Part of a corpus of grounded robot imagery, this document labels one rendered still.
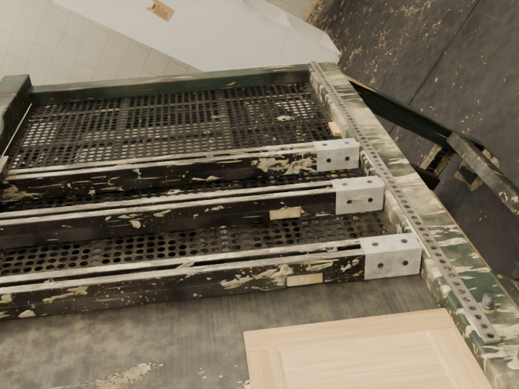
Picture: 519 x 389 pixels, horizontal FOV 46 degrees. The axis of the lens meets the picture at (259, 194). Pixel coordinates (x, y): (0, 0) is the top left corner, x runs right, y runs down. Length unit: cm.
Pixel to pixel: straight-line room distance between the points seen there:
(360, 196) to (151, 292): 59
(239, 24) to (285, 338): 365
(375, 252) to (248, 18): 348
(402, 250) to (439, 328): 20
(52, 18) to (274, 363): 532
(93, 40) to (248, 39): 198
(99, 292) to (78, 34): 500
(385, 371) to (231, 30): 376
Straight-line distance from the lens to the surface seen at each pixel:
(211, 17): 463
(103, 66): 627
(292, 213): 157
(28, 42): 632
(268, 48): 473
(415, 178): 168
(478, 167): 259
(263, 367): 115
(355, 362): 117
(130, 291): 132
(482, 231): 272
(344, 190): 156
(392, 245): 136
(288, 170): 178
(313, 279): 135
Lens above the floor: 169
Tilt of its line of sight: 19 degrees down
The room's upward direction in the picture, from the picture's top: 68 degrees counter-clockwise
